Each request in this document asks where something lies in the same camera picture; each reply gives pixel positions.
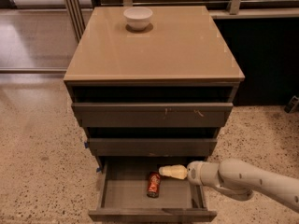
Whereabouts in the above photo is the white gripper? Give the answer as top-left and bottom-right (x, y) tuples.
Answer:
(159, 161), (206, 186)

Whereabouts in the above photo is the red coke can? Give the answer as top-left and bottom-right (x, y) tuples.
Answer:
(147, 172), (161, 198)

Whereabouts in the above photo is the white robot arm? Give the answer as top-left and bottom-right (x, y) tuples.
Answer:
(159, 159), (299, 212)

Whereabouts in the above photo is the grey open bottom drawer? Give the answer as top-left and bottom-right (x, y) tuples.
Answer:
(89, 157), (217, 224)

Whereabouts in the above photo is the grey drawer cabinet tan top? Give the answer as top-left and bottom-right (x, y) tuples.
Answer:
(63, 6), (246, 172)

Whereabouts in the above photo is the grey middle drawer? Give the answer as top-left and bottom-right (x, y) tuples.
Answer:
(87, 138), (217, 157)

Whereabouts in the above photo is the grey top drawer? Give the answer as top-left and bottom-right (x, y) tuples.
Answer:
(72, 103), (233, 128)

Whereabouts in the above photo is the small dark floor object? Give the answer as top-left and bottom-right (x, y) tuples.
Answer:
(284, 95), (299, 113)

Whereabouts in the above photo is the white ceramic bowl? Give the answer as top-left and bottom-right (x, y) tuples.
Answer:
(123, 7), (153, 31)

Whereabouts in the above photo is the dark low wall cabinet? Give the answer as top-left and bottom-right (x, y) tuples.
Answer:
(212, 13), (299, 105)

